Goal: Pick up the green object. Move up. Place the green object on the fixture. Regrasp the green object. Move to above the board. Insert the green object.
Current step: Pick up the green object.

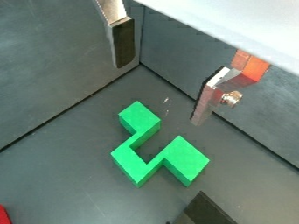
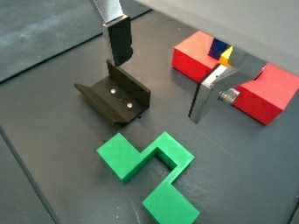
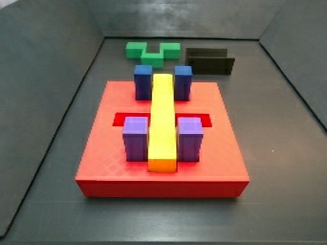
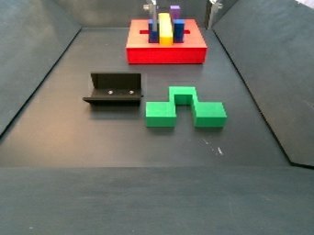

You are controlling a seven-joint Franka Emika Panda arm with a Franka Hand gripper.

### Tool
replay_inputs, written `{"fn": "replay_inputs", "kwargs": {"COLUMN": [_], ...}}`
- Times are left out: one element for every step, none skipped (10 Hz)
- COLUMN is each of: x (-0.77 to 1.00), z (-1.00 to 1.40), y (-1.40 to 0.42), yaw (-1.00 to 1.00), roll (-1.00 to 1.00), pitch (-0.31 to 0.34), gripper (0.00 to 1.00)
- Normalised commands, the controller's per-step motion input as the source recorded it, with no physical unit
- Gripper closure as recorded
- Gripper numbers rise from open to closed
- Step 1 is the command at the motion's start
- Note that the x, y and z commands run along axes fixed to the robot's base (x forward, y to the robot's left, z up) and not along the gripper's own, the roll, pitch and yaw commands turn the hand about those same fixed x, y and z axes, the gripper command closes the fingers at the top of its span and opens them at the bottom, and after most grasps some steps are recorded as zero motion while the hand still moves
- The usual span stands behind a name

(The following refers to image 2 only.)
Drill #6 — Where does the green U-shaped block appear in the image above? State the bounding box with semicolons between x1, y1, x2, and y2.
97;132;200;224

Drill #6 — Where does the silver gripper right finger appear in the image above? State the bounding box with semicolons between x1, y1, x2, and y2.
188;47;266;123

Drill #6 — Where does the black channel fixture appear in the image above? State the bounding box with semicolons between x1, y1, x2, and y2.
75;59;151;126

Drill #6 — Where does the yellow bar block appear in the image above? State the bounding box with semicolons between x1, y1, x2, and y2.
219;46;234;67

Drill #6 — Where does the red base board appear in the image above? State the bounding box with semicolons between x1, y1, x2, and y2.
172;31;299;125

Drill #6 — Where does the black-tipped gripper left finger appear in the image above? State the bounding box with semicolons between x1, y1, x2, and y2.
89;0;133;67

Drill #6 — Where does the dark blue post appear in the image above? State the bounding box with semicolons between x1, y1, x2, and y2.
208;38;230;60

